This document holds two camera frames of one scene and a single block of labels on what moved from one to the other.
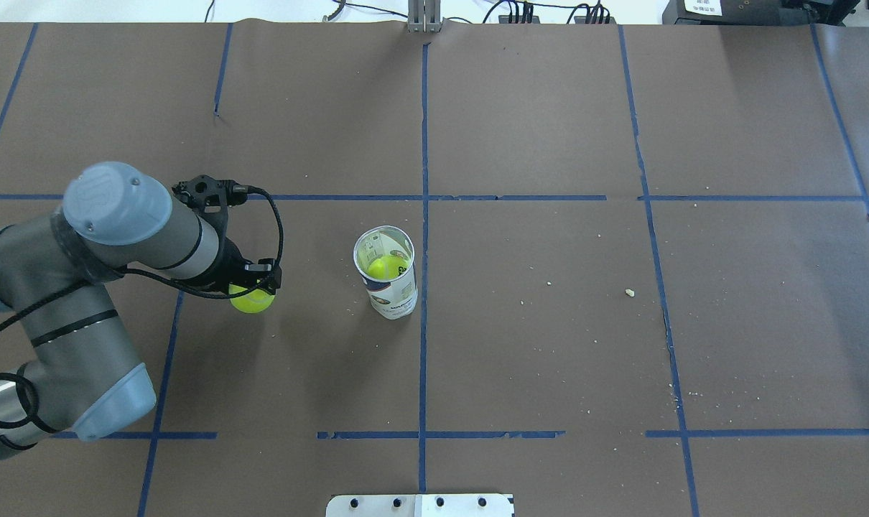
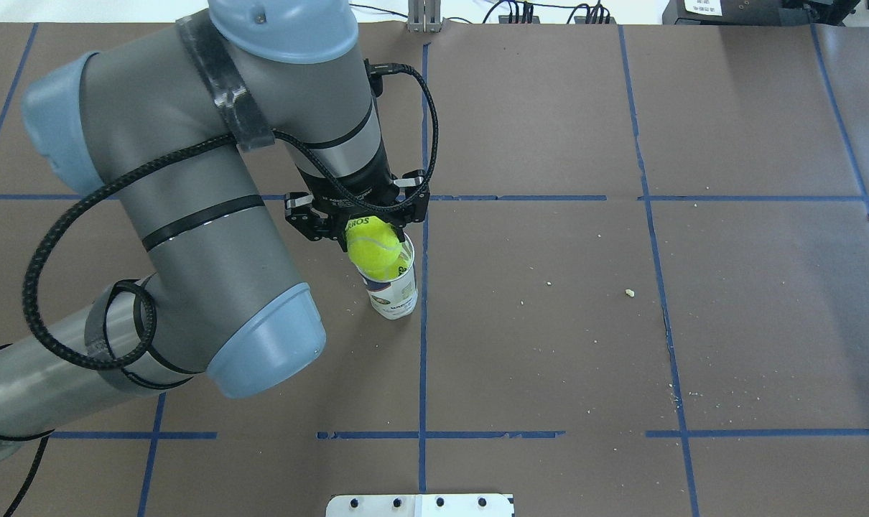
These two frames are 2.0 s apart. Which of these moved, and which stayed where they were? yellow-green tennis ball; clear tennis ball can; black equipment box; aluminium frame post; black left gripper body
Moved: yellow-green tennis ball; black left gripper body
Stayed: aluminium frame post; black equipment box; clear tennis ball can
